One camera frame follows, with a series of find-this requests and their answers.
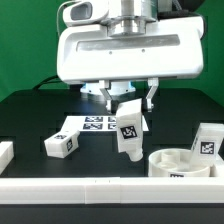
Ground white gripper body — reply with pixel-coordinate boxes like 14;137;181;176
57;16;204;84

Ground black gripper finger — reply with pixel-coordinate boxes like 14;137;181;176
146;78;159;111
99;80;112;113

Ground white round stool seat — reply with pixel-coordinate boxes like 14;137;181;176
148;148;210;177

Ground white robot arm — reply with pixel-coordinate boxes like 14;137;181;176
57;0;206;112

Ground white tag sheet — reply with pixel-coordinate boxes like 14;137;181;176
60;115;150;133

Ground black cables on table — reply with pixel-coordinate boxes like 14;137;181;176
32;75;68;90

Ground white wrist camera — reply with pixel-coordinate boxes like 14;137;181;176
63;0;109;27

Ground white cable on stand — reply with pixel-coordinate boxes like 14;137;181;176
56;0;79;38

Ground white right fence wall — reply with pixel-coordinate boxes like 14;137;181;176
210;161;224;178

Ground white fence wall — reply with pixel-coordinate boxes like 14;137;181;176
0;177;224;204
0;141;14;175
210;161;224;178

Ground white front fence wall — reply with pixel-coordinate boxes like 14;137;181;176
0;177;224;204

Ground white left fence wall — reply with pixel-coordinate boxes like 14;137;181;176
0;141;14;175

